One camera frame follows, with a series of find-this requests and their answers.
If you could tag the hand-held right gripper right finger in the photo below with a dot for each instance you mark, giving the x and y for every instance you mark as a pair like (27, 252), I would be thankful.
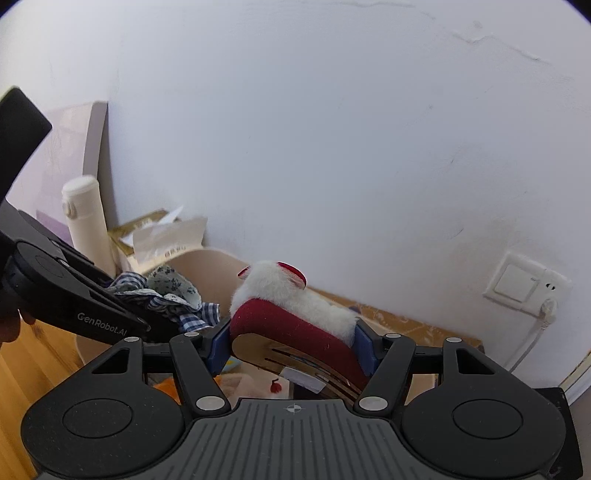
(364, 345)

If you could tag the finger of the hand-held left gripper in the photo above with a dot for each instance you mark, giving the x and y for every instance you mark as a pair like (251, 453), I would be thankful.
(87, 265)
(159, 325)

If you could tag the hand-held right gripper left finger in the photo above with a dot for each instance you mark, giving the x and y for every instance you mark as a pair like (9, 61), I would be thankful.
(217, 345)

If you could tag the blue checked cloth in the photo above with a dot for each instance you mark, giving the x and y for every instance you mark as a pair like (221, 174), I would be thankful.
(175, 295)

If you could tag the orange cloth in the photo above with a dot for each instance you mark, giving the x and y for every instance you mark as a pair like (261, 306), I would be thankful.
(164, 390)

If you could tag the beige plastic storage bin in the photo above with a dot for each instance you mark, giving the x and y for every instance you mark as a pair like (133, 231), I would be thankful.
(203, 272)

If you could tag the red white plush hair clip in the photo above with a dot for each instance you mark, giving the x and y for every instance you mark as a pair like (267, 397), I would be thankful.
(286, 304)

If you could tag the person's left hand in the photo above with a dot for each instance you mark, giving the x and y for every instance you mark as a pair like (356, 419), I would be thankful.
(10, 330)

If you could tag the white thermos bottle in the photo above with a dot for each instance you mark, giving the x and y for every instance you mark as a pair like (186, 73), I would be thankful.
(87, 221)

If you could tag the open cardboard box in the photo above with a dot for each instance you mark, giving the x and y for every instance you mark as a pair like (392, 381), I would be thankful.
(124, 240)

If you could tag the white wall switch socket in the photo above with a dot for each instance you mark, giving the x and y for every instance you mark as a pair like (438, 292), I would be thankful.
(521, 281)

